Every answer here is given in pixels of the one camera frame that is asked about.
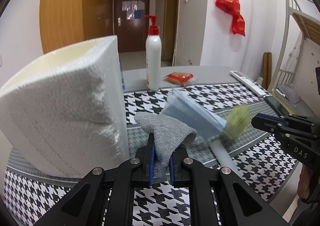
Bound white foam tube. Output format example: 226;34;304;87
210;139;243;177

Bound green fluffy duster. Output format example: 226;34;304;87
223;105;251;140

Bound wooden side door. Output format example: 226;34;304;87
162;0;180;66

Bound white remote control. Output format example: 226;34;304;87
229;71;267;98

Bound wooden wardrobe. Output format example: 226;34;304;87
39;0;114;53

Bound metal bunk bed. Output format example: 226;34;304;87
268;0;319;117

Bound white styrofoam box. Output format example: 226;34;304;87
1;36;129;178

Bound blue face mask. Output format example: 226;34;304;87
161;90;227;139

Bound dark brown entrance door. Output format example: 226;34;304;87
113;0;150;53

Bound grey knit sock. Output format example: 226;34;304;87
135;112;197;178

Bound right hand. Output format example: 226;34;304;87
297;165;311;199

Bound white pump lotion bottle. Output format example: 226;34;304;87
144;15;162;91

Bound red snack packet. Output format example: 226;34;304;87
164;72;195;86

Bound red plastic bags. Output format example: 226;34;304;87
215;0;246;36

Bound wooden sticks pair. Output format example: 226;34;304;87
262;52;272;90

